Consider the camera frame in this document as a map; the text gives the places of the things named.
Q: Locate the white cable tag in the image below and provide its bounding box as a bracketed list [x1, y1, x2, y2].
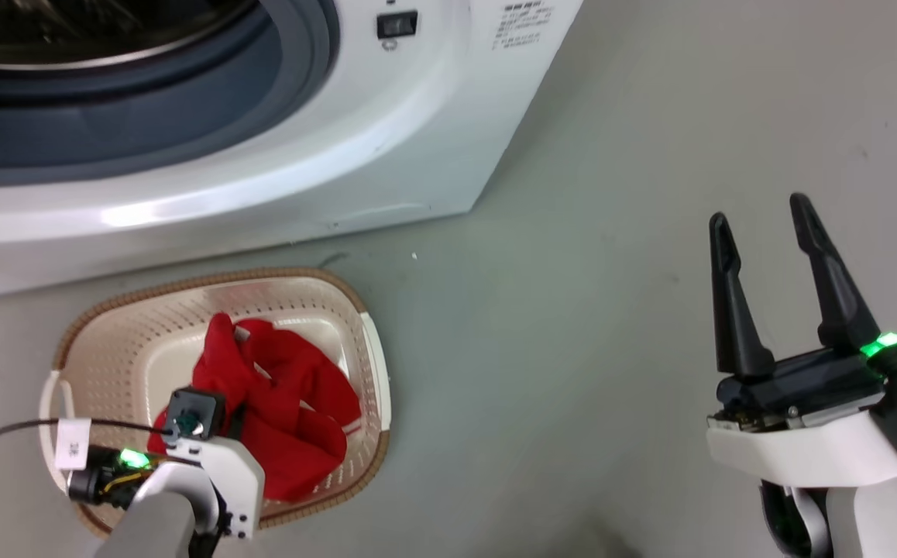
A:
[56, 418, 91, 470]

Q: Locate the cream plastic laundry basket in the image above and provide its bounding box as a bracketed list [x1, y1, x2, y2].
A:
[38, 267, 393, 539]

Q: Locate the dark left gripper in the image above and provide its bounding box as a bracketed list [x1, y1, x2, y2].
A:
[67, 446, 159, 508]

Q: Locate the black door latch socket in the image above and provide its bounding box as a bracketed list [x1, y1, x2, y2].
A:
[376, 10, 419, 40]

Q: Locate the washing machine drum interior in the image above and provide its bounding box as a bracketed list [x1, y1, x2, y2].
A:
[0, 0, 263, 71]

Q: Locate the grey rubber door gasket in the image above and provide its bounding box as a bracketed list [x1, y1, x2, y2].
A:
[0, 0, 341, 187]

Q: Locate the red cloth garment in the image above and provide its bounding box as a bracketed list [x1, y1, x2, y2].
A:
[146, 312, 362, 502]

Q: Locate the white text sticker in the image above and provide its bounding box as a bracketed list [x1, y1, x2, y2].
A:
[493, 2, 556, 51]

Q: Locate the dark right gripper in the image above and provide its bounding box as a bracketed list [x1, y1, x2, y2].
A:
[708, 193, 897, 431]

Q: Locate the thin black cable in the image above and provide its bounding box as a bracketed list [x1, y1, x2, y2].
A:
[0, 418, 174, 458]

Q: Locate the white front-load washing machine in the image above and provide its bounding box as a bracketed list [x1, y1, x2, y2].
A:
[0, 0, 585, 303]

